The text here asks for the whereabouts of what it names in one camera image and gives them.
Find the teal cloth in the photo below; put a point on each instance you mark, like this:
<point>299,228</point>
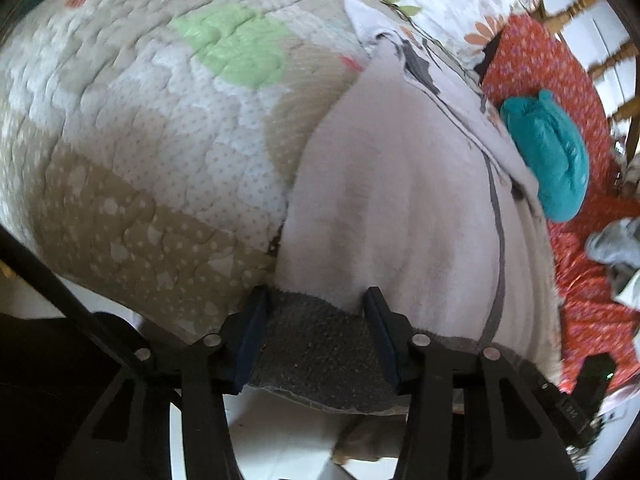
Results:
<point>550,160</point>

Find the orange floral bed sheet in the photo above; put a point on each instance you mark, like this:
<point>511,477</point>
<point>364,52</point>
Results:
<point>530,60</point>

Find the white floral pillow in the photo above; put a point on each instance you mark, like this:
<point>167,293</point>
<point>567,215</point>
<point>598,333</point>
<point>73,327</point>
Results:
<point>450,0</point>

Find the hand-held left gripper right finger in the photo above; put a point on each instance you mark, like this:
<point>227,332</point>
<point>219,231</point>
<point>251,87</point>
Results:
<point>382,335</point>

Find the wooden chair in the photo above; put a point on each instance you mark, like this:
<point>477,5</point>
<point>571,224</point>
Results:
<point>570,12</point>

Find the quilted patchwork blanket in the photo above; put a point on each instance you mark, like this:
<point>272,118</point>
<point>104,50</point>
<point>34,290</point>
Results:
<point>125,135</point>

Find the black metal bar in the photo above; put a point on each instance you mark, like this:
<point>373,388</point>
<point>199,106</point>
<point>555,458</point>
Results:
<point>65,290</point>

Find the brown cloth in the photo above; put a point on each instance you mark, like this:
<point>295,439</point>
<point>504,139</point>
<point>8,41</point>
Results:
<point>370,440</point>

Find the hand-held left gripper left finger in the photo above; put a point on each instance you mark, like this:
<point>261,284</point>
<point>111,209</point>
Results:
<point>252,330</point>

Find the grey cloth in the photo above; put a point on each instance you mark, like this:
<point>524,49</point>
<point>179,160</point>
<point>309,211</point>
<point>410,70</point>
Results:
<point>615,242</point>

